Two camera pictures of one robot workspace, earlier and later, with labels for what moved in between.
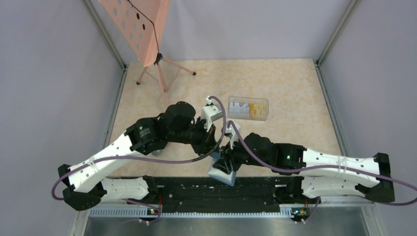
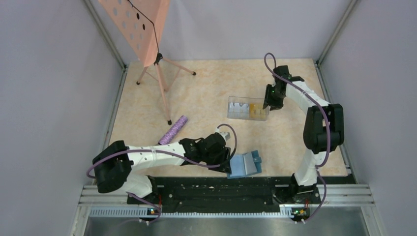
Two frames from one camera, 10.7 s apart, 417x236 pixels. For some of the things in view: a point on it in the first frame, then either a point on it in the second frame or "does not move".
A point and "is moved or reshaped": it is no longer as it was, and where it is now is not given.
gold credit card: (257, 111) does not move
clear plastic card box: (248, 108) does not move
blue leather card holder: (220, 174) is moved or reshaped
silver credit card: (236, 110) does not move
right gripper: (225, 164) -> (269, 102)
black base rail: (253, 194) does not move
